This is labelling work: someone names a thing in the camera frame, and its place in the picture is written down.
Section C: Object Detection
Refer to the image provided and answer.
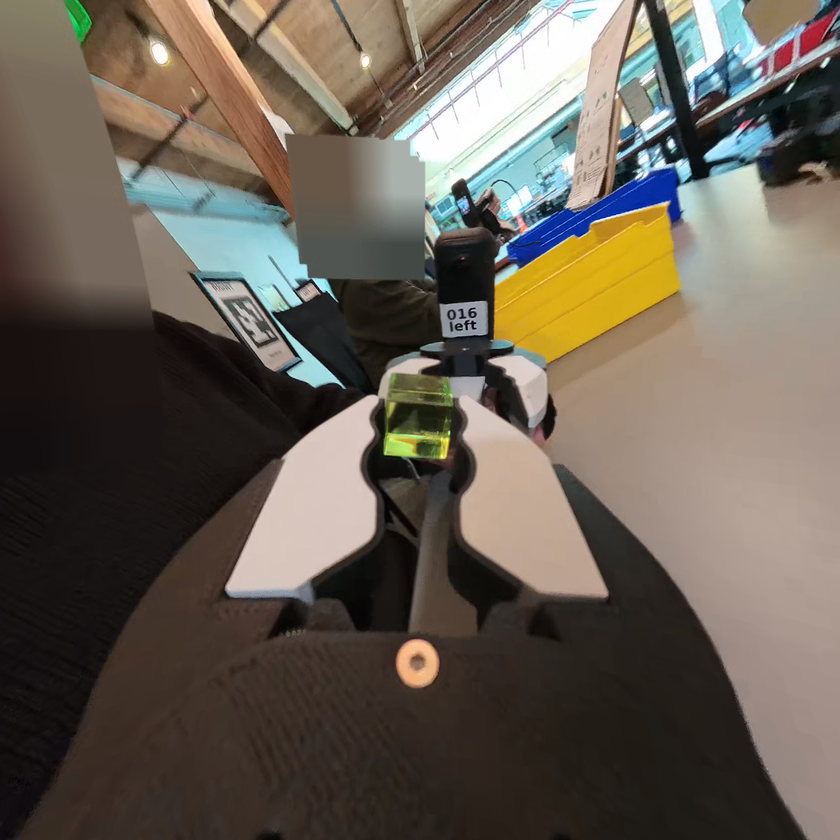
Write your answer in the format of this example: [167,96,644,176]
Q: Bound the blue plastic bin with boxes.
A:
[505,167,683,270]

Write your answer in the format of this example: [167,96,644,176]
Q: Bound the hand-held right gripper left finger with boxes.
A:
[224,392,385,603]

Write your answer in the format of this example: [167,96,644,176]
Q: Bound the person's left hand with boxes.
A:
[524,392,560,452]

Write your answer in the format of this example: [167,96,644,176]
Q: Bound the black metal post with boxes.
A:
[642,0,711,181]

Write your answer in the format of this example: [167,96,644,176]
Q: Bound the green transparent cube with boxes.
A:
[382,373,455,459]

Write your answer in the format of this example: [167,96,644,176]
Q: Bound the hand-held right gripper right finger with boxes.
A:
[450,392,610,599]

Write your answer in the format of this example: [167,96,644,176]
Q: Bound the person's left forearm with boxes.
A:
[154,314,382,526]

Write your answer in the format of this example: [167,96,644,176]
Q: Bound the dark cloth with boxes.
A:
[271,290,370,396]

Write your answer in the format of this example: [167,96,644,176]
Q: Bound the black battery charger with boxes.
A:
[758,125,840,188]

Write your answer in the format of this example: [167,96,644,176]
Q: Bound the printed cardboard sign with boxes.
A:
[566,0,643,212]

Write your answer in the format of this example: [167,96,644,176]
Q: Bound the framed marker sign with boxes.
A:
[189,269,304,375]

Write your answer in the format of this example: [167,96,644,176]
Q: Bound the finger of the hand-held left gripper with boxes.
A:
[384,353,455,380]
[487,356,550,432]

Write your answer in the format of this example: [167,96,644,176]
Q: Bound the yellow plastic bins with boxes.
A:
[492,201,681,363]

